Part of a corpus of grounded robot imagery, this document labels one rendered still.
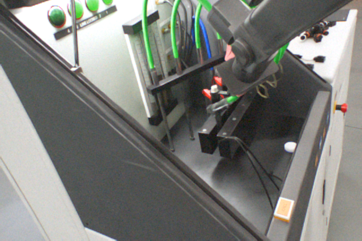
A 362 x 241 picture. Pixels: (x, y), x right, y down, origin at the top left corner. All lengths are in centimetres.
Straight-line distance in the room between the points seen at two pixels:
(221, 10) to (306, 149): 52
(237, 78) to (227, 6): 15
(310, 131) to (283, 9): 67
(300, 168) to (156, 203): 37
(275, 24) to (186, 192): 38
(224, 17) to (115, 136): 31
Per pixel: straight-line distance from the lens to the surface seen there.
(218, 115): 93
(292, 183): 82
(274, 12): 36
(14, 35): 70
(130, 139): 62
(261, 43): 42
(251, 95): 109
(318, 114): 105
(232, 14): 52
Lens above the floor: 154
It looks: 30 degrees down
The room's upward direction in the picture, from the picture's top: 12 degrees counter-clockwise
